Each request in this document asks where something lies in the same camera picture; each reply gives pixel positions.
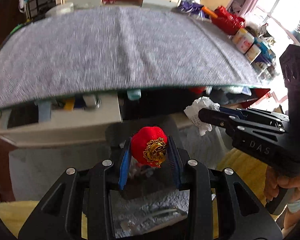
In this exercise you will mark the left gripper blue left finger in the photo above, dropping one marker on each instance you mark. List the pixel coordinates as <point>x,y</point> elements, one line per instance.
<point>125,159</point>

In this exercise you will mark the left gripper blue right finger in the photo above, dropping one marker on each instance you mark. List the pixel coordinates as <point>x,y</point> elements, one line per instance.
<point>176,164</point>

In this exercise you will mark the red plush lantern ornament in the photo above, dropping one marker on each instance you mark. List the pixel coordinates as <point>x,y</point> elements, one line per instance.
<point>148,146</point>

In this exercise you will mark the person's right hand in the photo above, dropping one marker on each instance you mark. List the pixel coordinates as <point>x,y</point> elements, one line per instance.
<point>273,182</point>

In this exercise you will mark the yellow fluffy towel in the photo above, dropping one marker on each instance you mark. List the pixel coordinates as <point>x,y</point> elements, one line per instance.
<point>250,170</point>

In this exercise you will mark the chrome table leg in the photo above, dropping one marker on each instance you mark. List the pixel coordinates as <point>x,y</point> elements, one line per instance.
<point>91,101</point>

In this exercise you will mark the white yogurt bottle pack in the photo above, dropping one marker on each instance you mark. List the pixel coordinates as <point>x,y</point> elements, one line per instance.
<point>245,43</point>

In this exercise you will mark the grey woven tablecloth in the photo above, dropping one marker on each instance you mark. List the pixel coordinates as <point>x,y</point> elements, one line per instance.
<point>117,48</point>

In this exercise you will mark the purple bag on floor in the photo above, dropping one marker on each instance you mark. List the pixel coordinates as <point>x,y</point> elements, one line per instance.
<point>192,8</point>

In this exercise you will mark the white round stool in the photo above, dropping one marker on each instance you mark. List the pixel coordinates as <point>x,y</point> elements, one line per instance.
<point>60,10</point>

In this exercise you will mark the orange handled tool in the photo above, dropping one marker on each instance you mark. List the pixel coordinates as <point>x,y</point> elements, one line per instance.
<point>209,12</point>

